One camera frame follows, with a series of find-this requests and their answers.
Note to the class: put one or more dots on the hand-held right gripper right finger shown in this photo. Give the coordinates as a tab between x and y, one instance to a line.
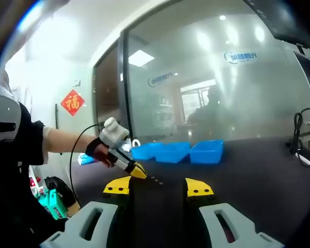
248	232

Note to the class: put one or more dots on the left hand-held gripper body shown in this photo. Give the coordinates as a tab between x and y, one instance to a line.
113	134

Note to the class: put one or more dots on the person's left hand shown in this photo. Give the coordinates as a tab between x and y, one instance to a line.
99	152

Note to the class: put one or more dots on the white arch-shaped object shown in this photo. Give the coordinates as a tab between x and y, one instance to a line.
136	139

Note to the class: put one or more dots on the black bag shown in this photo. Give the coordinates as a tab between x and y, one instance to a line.
58	188

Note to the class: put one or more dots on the small wall hook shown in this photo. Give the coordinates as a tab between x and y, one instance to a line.
77	83

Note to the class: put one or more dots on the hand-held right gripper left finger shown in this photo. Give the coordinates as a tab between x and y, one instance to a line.
72	232

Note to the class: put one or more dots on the black glass wall post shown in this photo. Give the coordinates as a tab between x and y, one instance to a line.
125	90

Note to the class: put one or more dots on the blue plastic bin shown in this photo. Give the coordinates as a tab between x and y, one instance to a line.
206	155
142	152
173	155

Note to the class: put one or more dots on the screws nuts and washers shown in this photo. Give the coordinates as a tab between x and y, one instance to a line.
160	183

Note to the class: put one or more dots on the person in black shirt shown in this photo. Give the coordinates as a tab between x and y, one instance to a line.
15	193

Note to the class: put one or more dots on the blue logo sticker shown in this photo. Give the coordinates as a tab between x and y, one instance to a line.
160	80
240	56

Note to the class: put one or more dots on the white plastic device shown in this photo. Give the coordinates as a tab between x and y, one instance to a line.
303	158

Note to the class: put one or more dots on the white shoulder-worn device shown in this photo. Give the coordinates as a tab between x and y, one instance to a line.
6	111

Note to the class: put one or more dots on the red paper wall decoration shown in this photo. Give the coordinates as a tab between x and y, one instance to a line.
73	102

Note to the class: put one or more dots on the stack of teal boxes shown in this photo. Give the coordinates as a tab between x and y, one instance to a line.
54	206

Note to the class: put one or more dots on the blue white tissue packet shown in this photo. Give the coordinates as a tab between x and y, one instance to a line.
84	159

